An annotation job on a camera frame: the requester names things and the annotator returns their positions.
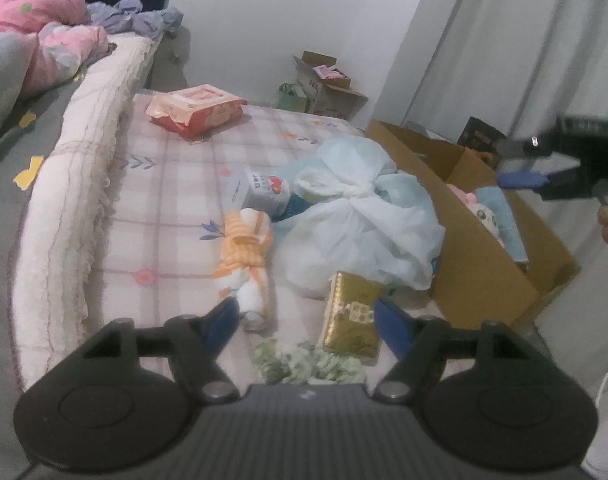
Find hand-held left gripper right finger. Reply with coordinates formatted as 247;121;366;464
374;297;534;402

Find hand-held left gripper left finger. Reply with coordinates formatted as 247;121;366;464
84;296;242;401

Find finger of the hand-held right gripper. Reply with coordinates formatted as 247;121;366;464
498;130;582;161
496;169;584;201

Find gold foil packet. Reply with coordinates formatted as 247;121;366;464
320;271;385;358

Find light blue towel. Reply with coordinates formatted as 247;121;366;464
476;186;529;263

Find pink plush toy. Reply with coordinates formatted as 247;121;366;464
446;182;507;248

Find orange striped knotted towel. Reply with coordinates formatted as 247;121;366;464
213;207;275;332

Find green floral cloth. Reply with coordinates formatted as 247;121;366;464
253;339;367;386

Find brown cardboard box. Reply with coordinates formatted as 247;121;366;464
366;119;582;331

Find blue white wipes pack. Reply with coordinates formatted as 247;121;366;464
279;195;309;221

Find dark box near curtain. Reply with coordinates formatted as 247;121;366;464
456;116;509;166

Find white plastic bag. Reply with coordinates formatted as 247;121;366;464
274;135;447;298

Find white curtain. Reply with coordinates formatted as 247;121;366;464
379;0;608;271

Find checked floral bed sheet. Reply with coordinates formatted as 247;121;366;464
84;91;445;386

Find small white box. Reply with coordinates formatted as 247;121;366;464
228;166;292;217

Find white fluffy blanket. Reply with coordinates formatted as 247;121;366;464
6;40;159;391

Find small open carton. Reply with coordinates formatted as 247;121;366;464
291;51;369;121

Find pink packets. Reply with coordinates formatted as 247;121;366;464
314;64;349;81

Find red wet wipes pack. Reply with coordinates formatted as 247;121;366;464
145;85;249;140

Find white round object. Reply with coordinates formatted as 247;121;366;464
581;360;608;480

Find grey sheet with yellow print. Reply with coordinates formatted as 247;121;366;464
0;67;92;480

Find green paper box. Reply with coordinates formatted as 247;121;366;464
276;82;309;111

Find purple crumpled cloth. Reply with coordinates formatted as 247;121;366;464
86;0;185;41

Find pink printed quilt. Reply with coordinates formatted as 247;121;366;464
0;0;110;96

